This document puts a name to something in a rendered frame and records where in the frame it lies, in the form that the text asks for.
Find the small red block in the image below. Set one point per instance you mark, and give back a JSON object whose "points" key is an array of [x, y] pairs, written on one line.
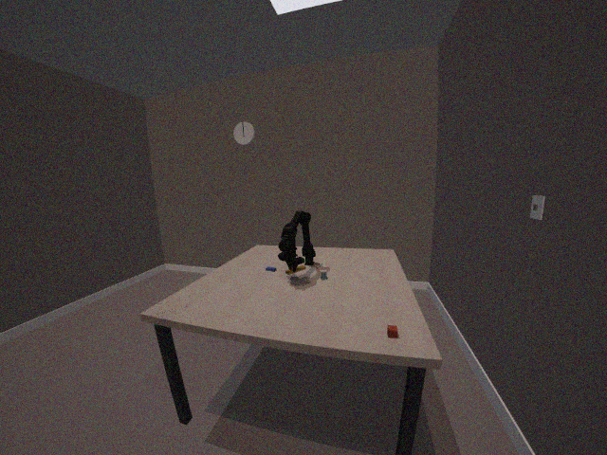
{"points": [[392, 331]]}

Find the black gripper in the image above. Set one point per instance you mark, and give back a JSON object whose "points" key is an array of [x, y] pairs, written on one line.
{"points": [[293, 262]]}

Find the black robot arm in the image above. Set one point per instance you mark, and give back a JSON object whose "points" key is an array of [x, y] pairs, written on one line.
{"points": [[289, 241]]}

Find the yellow-brown bar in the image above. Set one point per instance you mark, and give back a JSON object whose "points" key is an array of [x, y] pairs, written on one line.
{"points": [[299, 268]]}

